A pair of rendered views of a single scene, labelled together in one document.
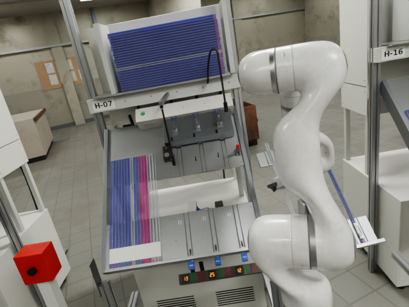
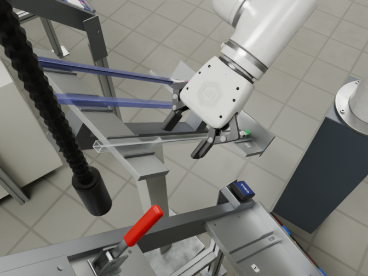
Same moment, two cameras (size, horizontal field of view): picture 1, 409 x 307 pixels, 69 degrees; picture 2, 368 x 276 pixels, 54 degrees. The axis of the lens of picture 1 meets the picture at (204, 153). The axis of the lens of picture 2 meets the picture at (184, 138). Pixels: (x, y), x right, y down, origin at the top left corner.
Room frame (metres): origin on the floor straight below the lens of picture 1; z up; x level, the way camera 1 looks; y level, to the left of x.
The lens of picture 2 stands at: (1.32, -0.02, 1.48)
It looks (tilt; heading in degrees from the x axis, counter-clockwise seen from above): 58 degrees down; 233
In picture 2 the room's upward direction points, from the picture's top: straight up
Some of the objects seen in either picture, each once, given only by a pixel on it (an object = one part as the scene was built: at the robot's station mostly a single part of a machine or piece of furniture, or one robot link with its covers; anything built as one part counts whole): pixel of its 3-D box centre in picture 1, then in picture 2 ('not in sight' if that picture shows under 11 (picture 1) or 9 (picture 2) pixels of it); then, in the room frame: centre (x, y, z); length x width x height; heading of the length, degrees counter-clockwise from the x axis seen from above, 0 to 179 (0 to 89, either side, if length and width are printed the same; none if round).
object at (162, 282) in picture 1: (199, 246); not in sight; (1.66, 0.14, 0.31); 0.70 x 0.65 x 0.62; 88
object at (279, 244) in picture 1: (289, 261); not in sight; (0.58, -0.15, 1.00); 0.19 x 0.12 x 0.24; 69
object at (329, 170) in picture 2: not in sight; (326, 168); (0.56, -0.18, 0.35); 0.18 x 0.18 x 0.70; 19
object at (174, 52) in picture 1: (168, 54); not in sight; (1.53, 0.09, 1.52); 0.51 x 0.13 x 0.27; 88
